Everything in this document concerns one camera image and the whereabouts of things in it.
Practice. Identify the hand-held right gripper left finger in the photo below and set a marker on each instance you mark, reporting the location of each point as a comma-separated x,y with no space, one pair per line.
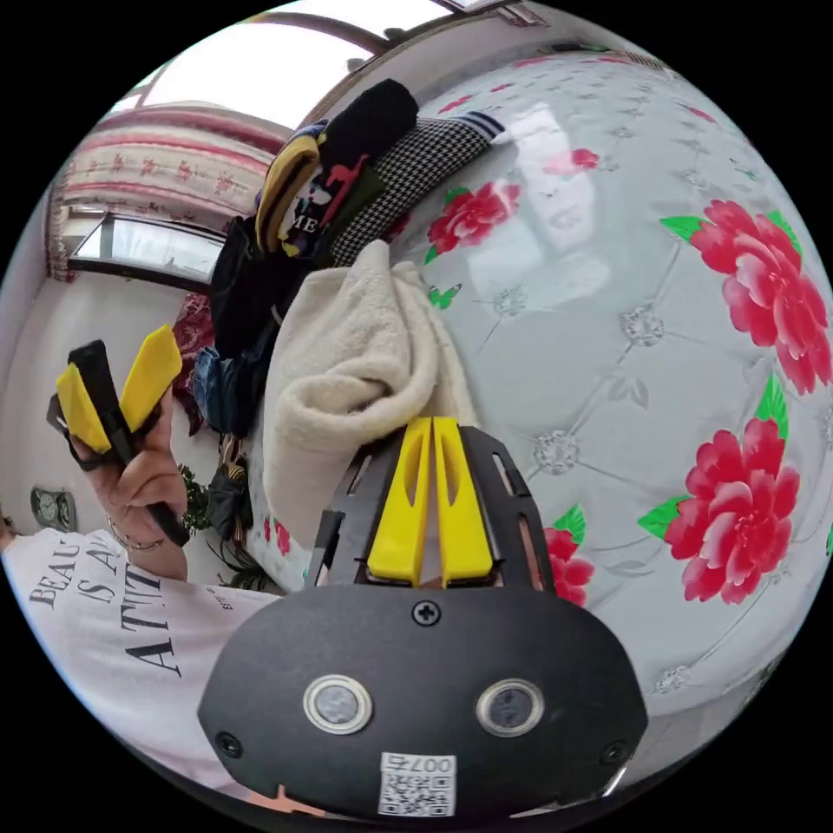
398,520

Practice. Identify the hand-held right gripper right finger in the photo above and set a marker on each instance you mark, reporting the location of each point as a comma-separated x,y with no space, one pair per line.
461,520

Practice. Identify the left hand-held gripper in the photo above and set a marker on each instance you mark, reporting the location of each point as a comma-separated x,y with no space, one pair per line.
170,528

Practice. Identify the beige sweater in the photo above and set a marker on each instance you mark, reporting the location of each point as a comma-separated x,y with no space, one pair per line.
351,351

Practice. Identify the person's left forearm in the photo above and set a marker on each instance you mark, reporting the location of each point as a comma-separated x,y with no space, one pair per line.
156,561

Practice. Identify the person's left hand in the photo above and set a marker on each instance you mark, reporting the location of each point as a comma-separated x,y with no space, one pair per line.
140,481

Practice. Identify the clock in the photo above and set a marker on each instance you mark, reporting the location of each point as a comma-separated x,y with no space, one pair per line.
53,507

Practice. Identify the green plant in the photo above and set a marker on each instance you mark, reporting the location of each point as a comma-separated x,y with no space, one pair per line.
195,504

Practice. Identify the window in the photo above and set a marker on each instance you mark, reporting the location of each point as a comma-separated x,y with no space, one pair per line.
150,250

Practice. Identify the bed with floral sheet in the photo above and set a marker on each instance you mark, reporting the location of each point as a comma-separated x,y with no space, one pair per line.
586,325

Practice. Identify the pink striped floral curtain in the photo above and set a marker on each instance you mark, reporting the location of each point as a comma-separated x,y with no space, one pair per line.
163,163

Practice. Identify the person's body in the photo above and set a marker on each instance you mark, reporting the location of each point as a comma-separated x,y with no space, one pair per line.
117,651

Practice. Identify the pile of clothes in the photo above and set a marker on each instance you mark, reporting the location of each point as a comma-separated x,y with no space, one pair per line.
364,130

